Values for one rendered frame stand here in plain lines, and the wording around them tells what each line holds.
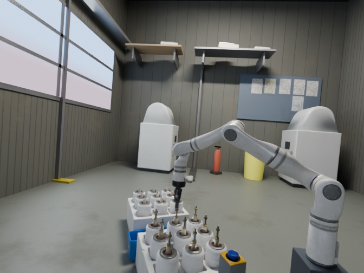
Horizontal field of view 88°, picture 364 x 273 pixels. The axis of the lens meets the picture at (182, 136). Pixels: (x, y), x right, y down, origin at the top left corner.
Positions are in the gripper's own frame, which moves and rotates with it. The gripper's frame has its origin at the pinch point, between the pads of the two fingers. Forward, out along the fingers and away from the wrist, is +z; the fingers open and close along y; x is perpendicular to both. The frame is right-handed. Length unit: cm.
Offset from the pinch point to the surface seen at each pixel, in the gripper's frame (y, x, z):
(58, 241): -5, -75, 35
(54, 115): -108, -175, -48
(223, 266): 33.3, 23.2, 7.0
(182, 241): 15.0, 6.0, 11.0
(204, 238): 9.3, 16.2, 11.0
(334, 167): -222, 216, -4
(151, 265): 25.3, -5.6, 17.3
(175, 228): 4.7, 0.6, 11.1
